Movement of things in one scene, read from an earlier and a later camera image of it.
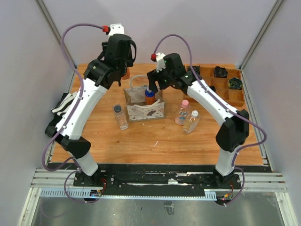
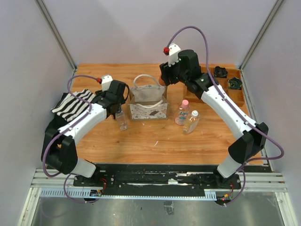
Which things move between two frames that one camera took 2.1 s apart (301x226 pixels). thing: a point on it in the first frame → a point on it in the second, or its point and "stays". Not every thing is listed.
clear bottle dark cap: x=120 y=117 stays
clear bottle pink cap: x=183 y=113 stays
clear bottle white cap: x=191 y=123 stays
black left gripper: x=130 y=62 → x=101 y=93
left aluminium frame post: x=54 y=31 stays
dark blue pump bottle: x=127 y=75 → x=119 y=110
